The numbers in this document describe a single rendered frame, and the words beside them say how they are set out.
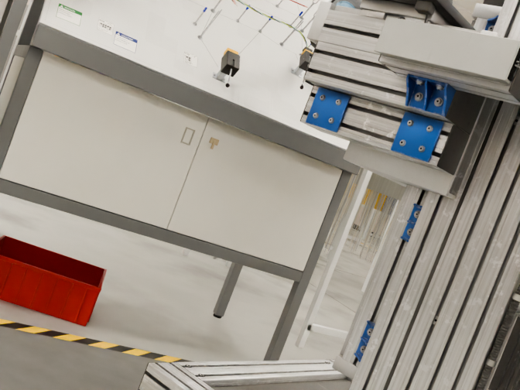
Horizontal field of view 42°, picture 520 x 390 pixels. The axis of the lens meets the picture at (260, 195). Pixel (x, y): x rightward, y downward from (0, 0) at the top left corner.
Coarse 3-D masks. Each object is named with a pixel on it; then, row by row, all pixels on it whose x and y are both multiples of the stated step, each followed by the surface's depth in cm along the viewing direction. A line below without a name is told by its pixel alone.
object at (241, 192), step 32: (224, 128) 226; (192, 160) 225; (224, 160) 228; (256, 160) 233; (288, 160) 238; (192, 192) 226; (224, 192) 231; (256, 192) 235; (288, 192) 240; (320, 192) 245; (192, 224) 229; (224, 224) 233; (256, 224) 238; (288, 224) 243; (320, 224) 248; (256, 256) 240; (288, 256) 245
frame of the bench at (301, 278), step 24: (24, 48) 213; (24, 72) 198; (24, 96) 200; (0, 144) 200; (0, 168) 201; (0, 192) 203; (24, 192) 205; (336, 192) 248; (96, 216) 215; (120, 216) 218; (168, 240) 226; (192, 240) 230; (240, 264) 238; (264, 264) 242; (312, 264) 250; (216, 312) 302; (288, 312) 250; (264, 360) 254
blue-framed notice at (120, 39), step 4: (116, 32) 209; (120, 32) 210; (116, 36) 208; (120, 36) 209; (124, 36) 210; (128, 36) 211; (116, 40) 207; (120, 40) 208; (124, 40) 209; (128, 40) 210; (132, 40) 211; (136, 40) 212; (116, 44) 206; (120, 44) 207; (124, 44) 208; (128, 44) 209; (132, 44) 210; (136, 44) 211; (124, 48) 207; (128, 48) 208; (132, 48) 209; (136, 48) 210; (132, 52) 208
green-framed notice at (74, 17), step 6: (60, 6) 202; (66, 6) 203; (60, 12) 200; (66, 12) 202; (72, 12) 203; (78, 12) 204; (60, 18) 199; (66, 18) 201; (72, 18) 202; (78, 18) 203; (78, 24) 202
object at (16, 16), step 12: (12, 0) 230; (24, 0) 190; (12, 12) 190; (0, 24) 230; (12, 24) 190; (0, 36) 192; (12, 36) 191; (0, 48) 190; (0, 60) 191; (0, 72) 192
